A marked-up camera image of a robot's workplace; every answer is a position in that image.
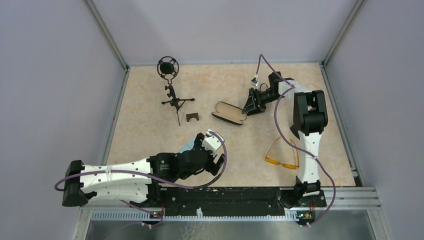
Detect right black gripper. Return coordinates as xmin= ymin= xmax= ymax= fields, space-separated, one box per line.
xmin=242 ymin=88 xmax=285 ymax=117

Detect black glasses case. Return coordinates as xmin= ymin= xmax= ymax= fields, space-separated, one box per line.
xmin=211 ymin=101 xmax=247 ymax=126

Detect light blue cleaning cloth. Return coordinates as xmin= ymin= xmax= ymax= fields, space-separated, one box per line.
xmin=177 ymin=138 xmax=196 ymax=154

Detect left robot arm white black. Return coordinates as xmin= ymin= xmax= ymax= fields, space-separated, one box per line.
xmin=54 ymin=130 xmax=227 ymax=207

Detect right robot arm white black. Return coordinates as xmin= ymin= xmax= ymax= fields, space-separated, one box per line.
xmin=242 ymin=72 xmax=328 ymax=208

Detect orange sunglasses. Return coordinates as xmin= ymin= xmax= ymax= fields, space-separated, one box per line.
xmin=264 ymin=137 xmax=300 ymax=170

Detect small brown wooden block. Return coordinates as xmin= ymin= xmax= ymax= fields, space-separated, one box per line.
xmin=185 ymin=112 xmax=200 ymax=123

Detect black microphone on tripod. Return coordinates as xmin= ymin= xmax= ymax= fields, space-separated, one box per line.
xmin=156 ymin=56 xmax=196 ymax=126

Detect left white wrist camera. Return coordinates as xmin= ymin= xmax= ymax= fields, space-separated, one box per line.
xmin=201 ymin=129 xmax=225 ymax=157

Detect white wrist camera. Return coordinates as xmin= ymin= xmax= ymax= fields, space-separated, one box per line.
xmin=250 ymin=77 xmax=261 ymax=89
xmin=201 ymin=129 xmax=225 ymax=157

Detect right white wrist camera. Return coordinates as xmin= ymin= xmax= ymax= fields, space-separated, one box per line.
xmin=250 ymin=77 xmax=261 ymax=89

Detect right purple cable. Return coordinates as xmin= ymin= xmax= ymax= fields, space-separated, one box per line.
xmin=258 ymin=54 xmax=337 ymax=228

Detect purple cable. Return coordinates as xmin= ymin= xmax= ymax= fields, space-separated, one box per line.
xmin=258 ymin=54 xmax=337 ymax=228
xmin=54 ymin=131 xmax=229 ymax=229

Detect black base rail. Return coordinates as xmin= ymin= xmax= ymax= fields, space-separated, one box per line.
xmin=141 ymin=186 xmax=327 ymax=217

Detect white cable duct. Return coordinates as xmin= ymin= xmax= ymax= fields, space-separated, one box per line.
xmin=91 ymin=208 xmax=312 ymax=222

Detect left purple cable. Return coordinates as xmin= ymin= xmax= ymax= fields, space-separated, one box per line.
xmin=54 ymin=131 xmax=229 ymax=229

